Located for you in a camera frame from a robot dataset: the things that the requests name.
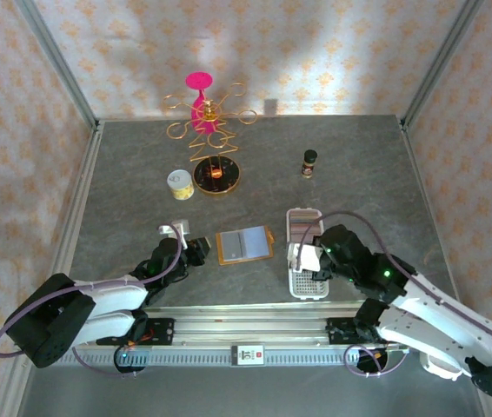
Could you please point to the black capped spice bottle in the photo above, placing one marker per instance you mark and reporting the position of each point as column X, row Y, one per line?
column 309, row 163

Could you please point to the white slotted plastic basket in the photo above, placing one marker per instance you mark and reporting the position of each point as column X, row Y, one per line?
column 309, row 289

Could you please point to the orange leather card holder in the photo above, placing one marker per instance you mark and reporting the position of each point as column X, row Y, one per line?
column 246, row 245

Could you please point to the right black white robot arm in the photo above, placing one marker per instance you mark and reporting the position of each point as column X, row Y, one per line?
column 446, row 330

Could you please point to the white label tag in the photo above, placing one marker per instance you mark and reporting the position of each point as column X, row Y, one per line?
column 248, row 355

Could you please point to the pink wine glass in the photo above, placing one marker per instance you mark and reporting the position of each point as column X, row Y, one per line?
column 198, row 80

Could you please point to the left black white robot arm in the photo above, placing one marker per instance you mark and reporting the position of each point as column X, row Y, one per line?
column 50, row 321

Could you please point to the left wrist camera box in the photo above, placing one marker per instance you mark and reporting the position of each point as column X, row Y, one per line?
column 176, row 227

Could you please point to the aluminium table side rail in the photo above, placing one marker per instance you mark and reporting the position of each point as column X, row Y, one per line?
column 418, row 174
column 81, row 191

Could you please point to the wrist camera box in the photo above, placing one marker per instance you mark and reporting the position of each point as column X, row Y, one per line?
column 176, row 227
column 304, row 257

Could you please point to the stack of credit cards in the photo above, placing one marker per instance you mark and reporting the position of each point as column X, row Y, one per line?
column 302, row 221

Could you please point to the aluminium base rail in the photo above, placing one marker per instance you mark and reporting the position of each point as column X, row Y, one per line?
column 250, row 323

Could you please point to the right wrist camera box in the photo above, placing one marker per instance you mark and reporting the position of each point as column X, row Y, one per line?
column 304, row 257

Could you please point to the aluminium frame post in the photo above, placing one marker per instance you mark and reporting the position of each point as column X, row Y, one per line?
column 439, row 65
column 61, row 69

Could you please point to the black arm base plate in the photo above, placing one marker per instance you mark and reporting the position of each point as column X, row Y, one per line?
column 161, row 332
column 337, row 332

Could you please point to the yellow white tin can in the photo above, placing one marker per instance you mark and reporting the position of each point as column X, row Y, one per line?
column 180, row 184

